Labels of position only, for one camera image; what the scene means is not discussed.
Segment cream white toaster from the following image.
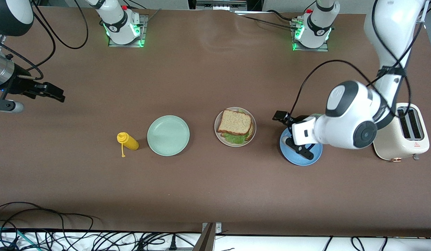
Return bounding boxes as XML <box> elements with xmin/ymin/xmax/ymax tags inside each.
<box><xmin>372</xmin><ymin>102</ymin><xmax>430</xmax><ymax>162</ymax></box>

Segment black braided table cable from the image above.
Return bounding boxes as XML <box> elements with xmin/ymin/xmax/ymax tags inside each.
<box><xmin>235</xmin><ymin>10</ymin><xmax>301</xmax><ymax>30</ymax></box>

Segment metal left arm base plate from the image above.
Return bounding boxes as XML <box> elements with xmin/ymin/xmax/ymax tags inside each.
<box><xmin>292</xmin><ymin>19</ymin><xmax>330</xmax><ymax>52</ymax></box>

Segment aluminium table frame rail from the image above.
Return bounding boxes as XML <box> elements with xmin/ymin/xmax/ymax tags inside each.
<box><xmin>416</xmin><ymin>0</ymin><xmax>430</xmax><ymax>24</ymax></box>

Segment green lettuce leaf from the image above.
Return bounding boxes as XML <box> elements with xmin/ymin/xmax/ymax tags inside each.
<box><xmin>222</xmin><ymin>109</ymin><xmax>252</xmax><ymax>145</ymax></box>

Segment grey metal equipment box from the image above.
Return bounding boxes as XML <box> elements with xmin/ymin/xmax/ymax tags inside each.
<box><xmin>196</xmin><ymin>0</ymin><xmax>248</xmax><ymax>12</ymax></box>

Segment grey metal bracket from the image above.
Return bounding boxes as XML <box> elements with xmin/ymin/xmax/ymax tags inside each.
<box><xmin>193</xmin><ymin>222</ymin><xmax>223</xmax><ymax>251</ymax></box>

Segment yellow mustard squeeze bottle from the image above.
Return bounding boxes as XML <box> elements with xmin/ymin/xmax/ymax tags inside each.
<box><xmin>116</xmin><ymin>132</ymin><xmax>140</xmax><ymax>158</ymax></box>

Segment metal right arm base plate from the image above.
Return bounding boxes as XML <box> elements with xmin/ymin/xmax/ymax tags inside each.
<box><xmin>108</xmin><ymin>15</ymin><xmax>148</xmax><ymax>48</ymax></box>

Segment mint green plate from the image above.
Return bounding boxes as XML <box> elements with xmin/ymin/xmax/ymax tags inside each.
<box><xmin>147</xmin><ymin>115</ymin><xmax>190</xmax><ymax>157</ymax></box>

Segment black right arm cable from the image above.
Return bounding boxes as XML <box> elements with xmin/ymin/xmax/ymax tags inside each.
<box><xmin>0</xmin><ymin>0</ymin><xmax>89</xmax><ymax>81</ymax></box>

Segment teal floor cable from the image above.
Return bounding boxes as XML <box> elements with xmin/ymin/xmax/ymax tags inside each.
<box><xmin>0</xmin><ymin>227</ymin><xmax>40</xmax><ymax>251</ymax></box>

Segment beige plate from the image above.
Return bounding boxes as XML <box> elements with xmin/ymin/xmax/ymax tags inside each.
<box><xmin>214</xmin><ymin>107</ymin><xmax>257</xmax><ymax>147</ymax></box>

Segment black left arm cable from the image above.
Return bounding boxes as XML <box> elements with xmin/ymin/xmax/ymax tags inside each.
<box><xmin>287</xmin><ymin>0</ymin><xmax>427</xmax><ymax>131</ymax></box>

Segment blue plate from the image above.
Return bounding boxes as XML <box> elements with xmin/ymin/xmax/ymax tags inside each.
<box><xmin>279</xmin><ymin>126</ymin><xmax>323</xmax><ymax>166</ymax></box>

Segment brown toast bread slice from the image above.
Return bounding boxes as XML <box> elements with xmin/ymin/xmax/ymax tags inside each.
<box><xmin>221</xmin><ymin>124</ymin><xmax>254</xmax><ymax>142</ymax></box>
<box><xmin>217</xmin><ymin>109</ymin><xmax>252</xmax><ymax>136</ymax></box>

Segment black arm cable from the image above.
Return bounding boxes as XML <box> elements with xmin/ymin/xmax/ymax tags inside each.
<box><xmin>287</xmin><ymin>0</ymin><xmax>427</xmax><ymax>131</ymax></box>
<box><xmin>0</xmin><ymin>0</ymin><xmax>89</xmax><ymax>81</ymax></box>

